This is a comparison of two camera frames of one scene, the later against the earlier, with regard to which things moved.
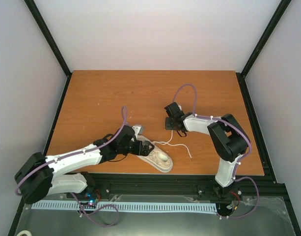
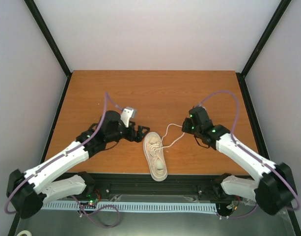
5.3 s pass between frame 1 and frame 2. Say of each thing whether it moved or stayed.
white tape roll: stayed
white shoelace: moved
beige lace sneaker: moved
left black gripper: moved
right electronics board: stayed
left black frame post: stayed
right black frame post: stayed
